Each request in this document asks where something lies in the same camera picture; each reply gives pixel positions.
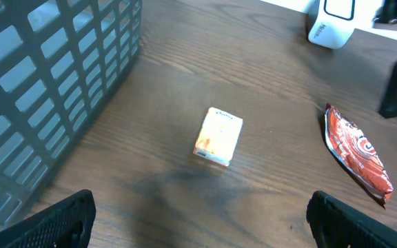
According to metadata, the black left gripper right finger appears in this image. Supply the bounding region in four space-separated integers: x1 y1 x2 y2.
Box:
306 191 397 248

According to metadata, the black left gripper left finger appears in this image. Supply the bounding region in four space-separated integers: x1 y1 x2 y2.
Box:
0 189 96 248

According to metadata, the red chocolate bar wrapper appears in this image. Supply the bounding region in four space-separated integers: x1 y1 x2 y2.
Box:
324 103 394 207

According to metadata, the small orange box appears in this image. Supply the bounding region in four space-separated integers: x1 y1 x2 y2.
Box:
193 107 243 167

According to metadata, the white barcode scanner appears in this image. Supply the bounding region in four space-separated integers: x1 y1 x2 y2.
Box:
307 0 356 50

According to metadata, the grey plastic mesh basket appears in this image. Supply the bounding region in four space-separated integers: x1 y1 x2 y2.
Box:
0 0 143 228

